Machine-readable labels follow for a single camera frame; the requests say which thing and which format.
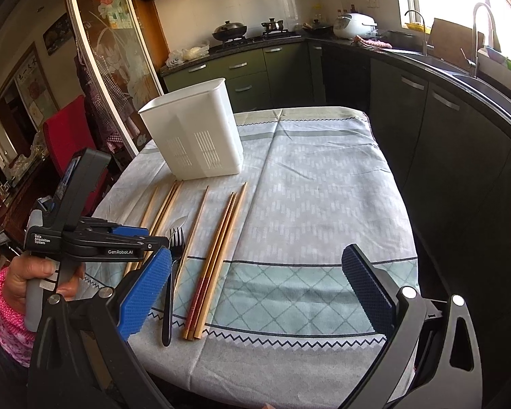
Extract green kitchen cabinets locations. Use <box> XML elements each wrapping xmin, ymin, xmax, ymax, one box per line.
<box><xmin>159</xmin><ymin>38</ymin><xmax>511</xmax><ymax>350</ymax></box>

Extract person's left hand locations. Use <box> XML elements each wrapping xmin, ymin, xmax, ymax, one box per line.
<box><xmin>2</xmin><ymin>254</ymin><xmax>84</xmax><ymax>314</ymax></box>

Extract wooden chopstick far left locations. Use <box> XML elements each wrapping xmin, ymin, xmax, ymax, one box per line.
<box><xmin>123</xmin><ymin>186</ymin><xmax>159</xmax><ymax>276</ymax></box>

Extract red-tipped chopstick left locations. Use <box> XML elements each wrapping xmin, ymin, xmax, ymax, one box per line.
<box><xmin>183</xmin><ymin>192</ymin><xmax>236</xmax><ymax>340</ymax></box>

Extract red-tipped chopstick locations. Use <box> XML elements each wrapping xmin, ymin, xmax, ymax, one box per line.
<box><xmin>183</xmin><ymin>192</ymin><xmax>236</xmax><ymax>340</ymax></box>
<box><xmin>189</xmin><ymin>193</ymin><xmax>237</xmax><ymax>340</ymax></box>

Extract black plastic fork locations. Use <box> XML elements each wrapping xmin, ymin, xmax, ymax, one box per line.
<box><xmin>161</xmin><ymin>227</ymin><xmax>185</xmax><ymax>347</ymax></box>

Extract red-tipped chopstick middle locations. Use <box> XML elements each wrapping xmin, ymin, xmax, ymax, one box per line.
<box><xmin>189</xmin><ymin>193</ymin><xmax>237</xmax><ymax>340</ymax></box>

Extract pink patterned left sleeve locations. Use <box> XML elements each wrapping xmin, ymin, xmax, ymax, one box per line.
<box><xmin>0</xmin><ymin>268</ymin><xmax>36</xmax><ymax>367</ymax></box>

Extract wooden chopstick middle single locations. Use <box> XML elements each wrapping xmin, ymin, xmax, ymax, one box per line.
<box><xmin>173</xmin><ymin>186</ymin><xmax>209</xmax><ymax>294</ymax></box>

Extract plain wooden chopstick right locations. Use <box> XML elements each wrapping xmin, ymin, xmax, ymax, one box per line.
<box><xmin>193</xmin><ymin>182</ymin><xmax>248</xmax><ymax>340</ymax></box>

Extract red chair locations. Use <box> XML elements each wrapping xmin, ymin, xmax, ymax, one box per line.
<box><xmin>42</xmin><ymin>94</ymin><xmax>111</xmax><ymax>214</ymax></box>

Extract patterned grey tablecloth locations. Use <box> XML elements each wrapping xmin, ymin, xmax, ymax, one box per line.
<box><xmin>73</xmin><ymin>105</ymin><xmax>421</xmax><ymax>409</ymax></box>

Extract white plastic utensil holder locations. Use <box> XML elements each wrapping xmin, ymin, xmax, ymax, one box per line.
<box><xmin>139</xmin><ymin>78</ymin><xmax>244</xmax><ymax>180</ymax></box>

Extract glass sliding door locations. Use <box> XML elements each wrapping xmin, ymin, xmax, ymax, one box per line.
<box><xmin>65</xmin><ymin>0</ymin><xmax>163</xmax><ymax>157</ymax></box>

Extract white plastic bags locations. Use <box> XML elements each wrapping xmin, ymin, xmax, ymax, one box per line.
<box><xmin>166</xmin><ymin>42</ymin><xmax>209</xmax><ymax>69</ymax></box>

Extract black wok with lid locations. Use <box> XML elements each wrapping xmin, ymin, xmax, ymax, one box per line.
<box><xmin>212</xmin><ymin>20</ymin><xmax>247</xmax><ymax>43</ymax></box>

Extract steel sink basin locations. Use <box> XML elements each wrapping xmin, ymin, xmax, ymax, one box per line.
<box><xmin>396</xmin><ymin>51</ymin><xmax>511</xmax><ymax>117</ymax></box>

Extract small steel pot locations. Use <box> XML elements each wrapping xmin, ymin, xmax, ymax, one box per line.
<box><xmin>261</xmin><ymin>18</ymin><xmax>286</xmax><ymax>35</ymax></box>

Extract chrome sink faucet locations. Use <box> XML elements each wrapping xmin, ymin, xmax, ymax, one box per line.
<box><xmin>459</xmin><ymin>2</ymin><xmax>500</xmax><ymax>79</ymax></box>

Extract small chrome faucet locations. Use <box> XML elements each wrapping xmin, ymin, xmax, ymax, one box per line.
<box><xmin>404</xmin><ymin>9</ymin><xmax>429</xmax><ymax>58</ymax></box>

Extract pink dish cloth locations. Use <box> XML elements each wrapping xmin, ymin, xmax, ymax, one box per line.
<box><xmin>353</xmin><ymin>35</ymin><xmax>393</xmax><ymax>50</ymax></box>

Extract wooden cutting board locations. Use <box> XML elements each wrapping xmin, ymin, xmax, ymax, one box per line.
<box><xmin>428</xmin><ymin>18</ymin><xmax>475</xmax><ymax>72</ymax></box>

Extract white rice cooker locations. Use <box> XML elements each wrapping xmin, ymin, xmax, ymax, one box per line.
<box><xmin>333</xmin><ymin>13</ymin><xmax>377</xmax><ymax>40</ymax></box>

